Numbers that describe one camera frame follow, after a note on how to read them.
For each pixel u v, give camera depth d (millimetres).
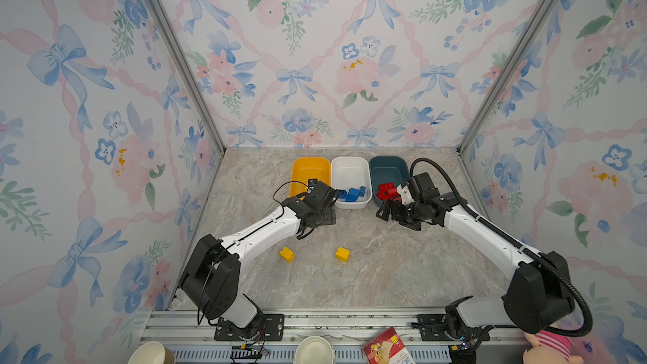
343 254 873
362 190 1042
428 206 608
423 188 664
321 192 659
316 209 643
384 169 1097
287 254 867
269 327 739
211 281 426
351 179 1074
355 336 732
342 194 1005
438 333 732
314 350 718
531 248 455
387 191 1028
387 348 677
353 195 1023
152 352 641
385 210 764
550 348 661
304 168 1103
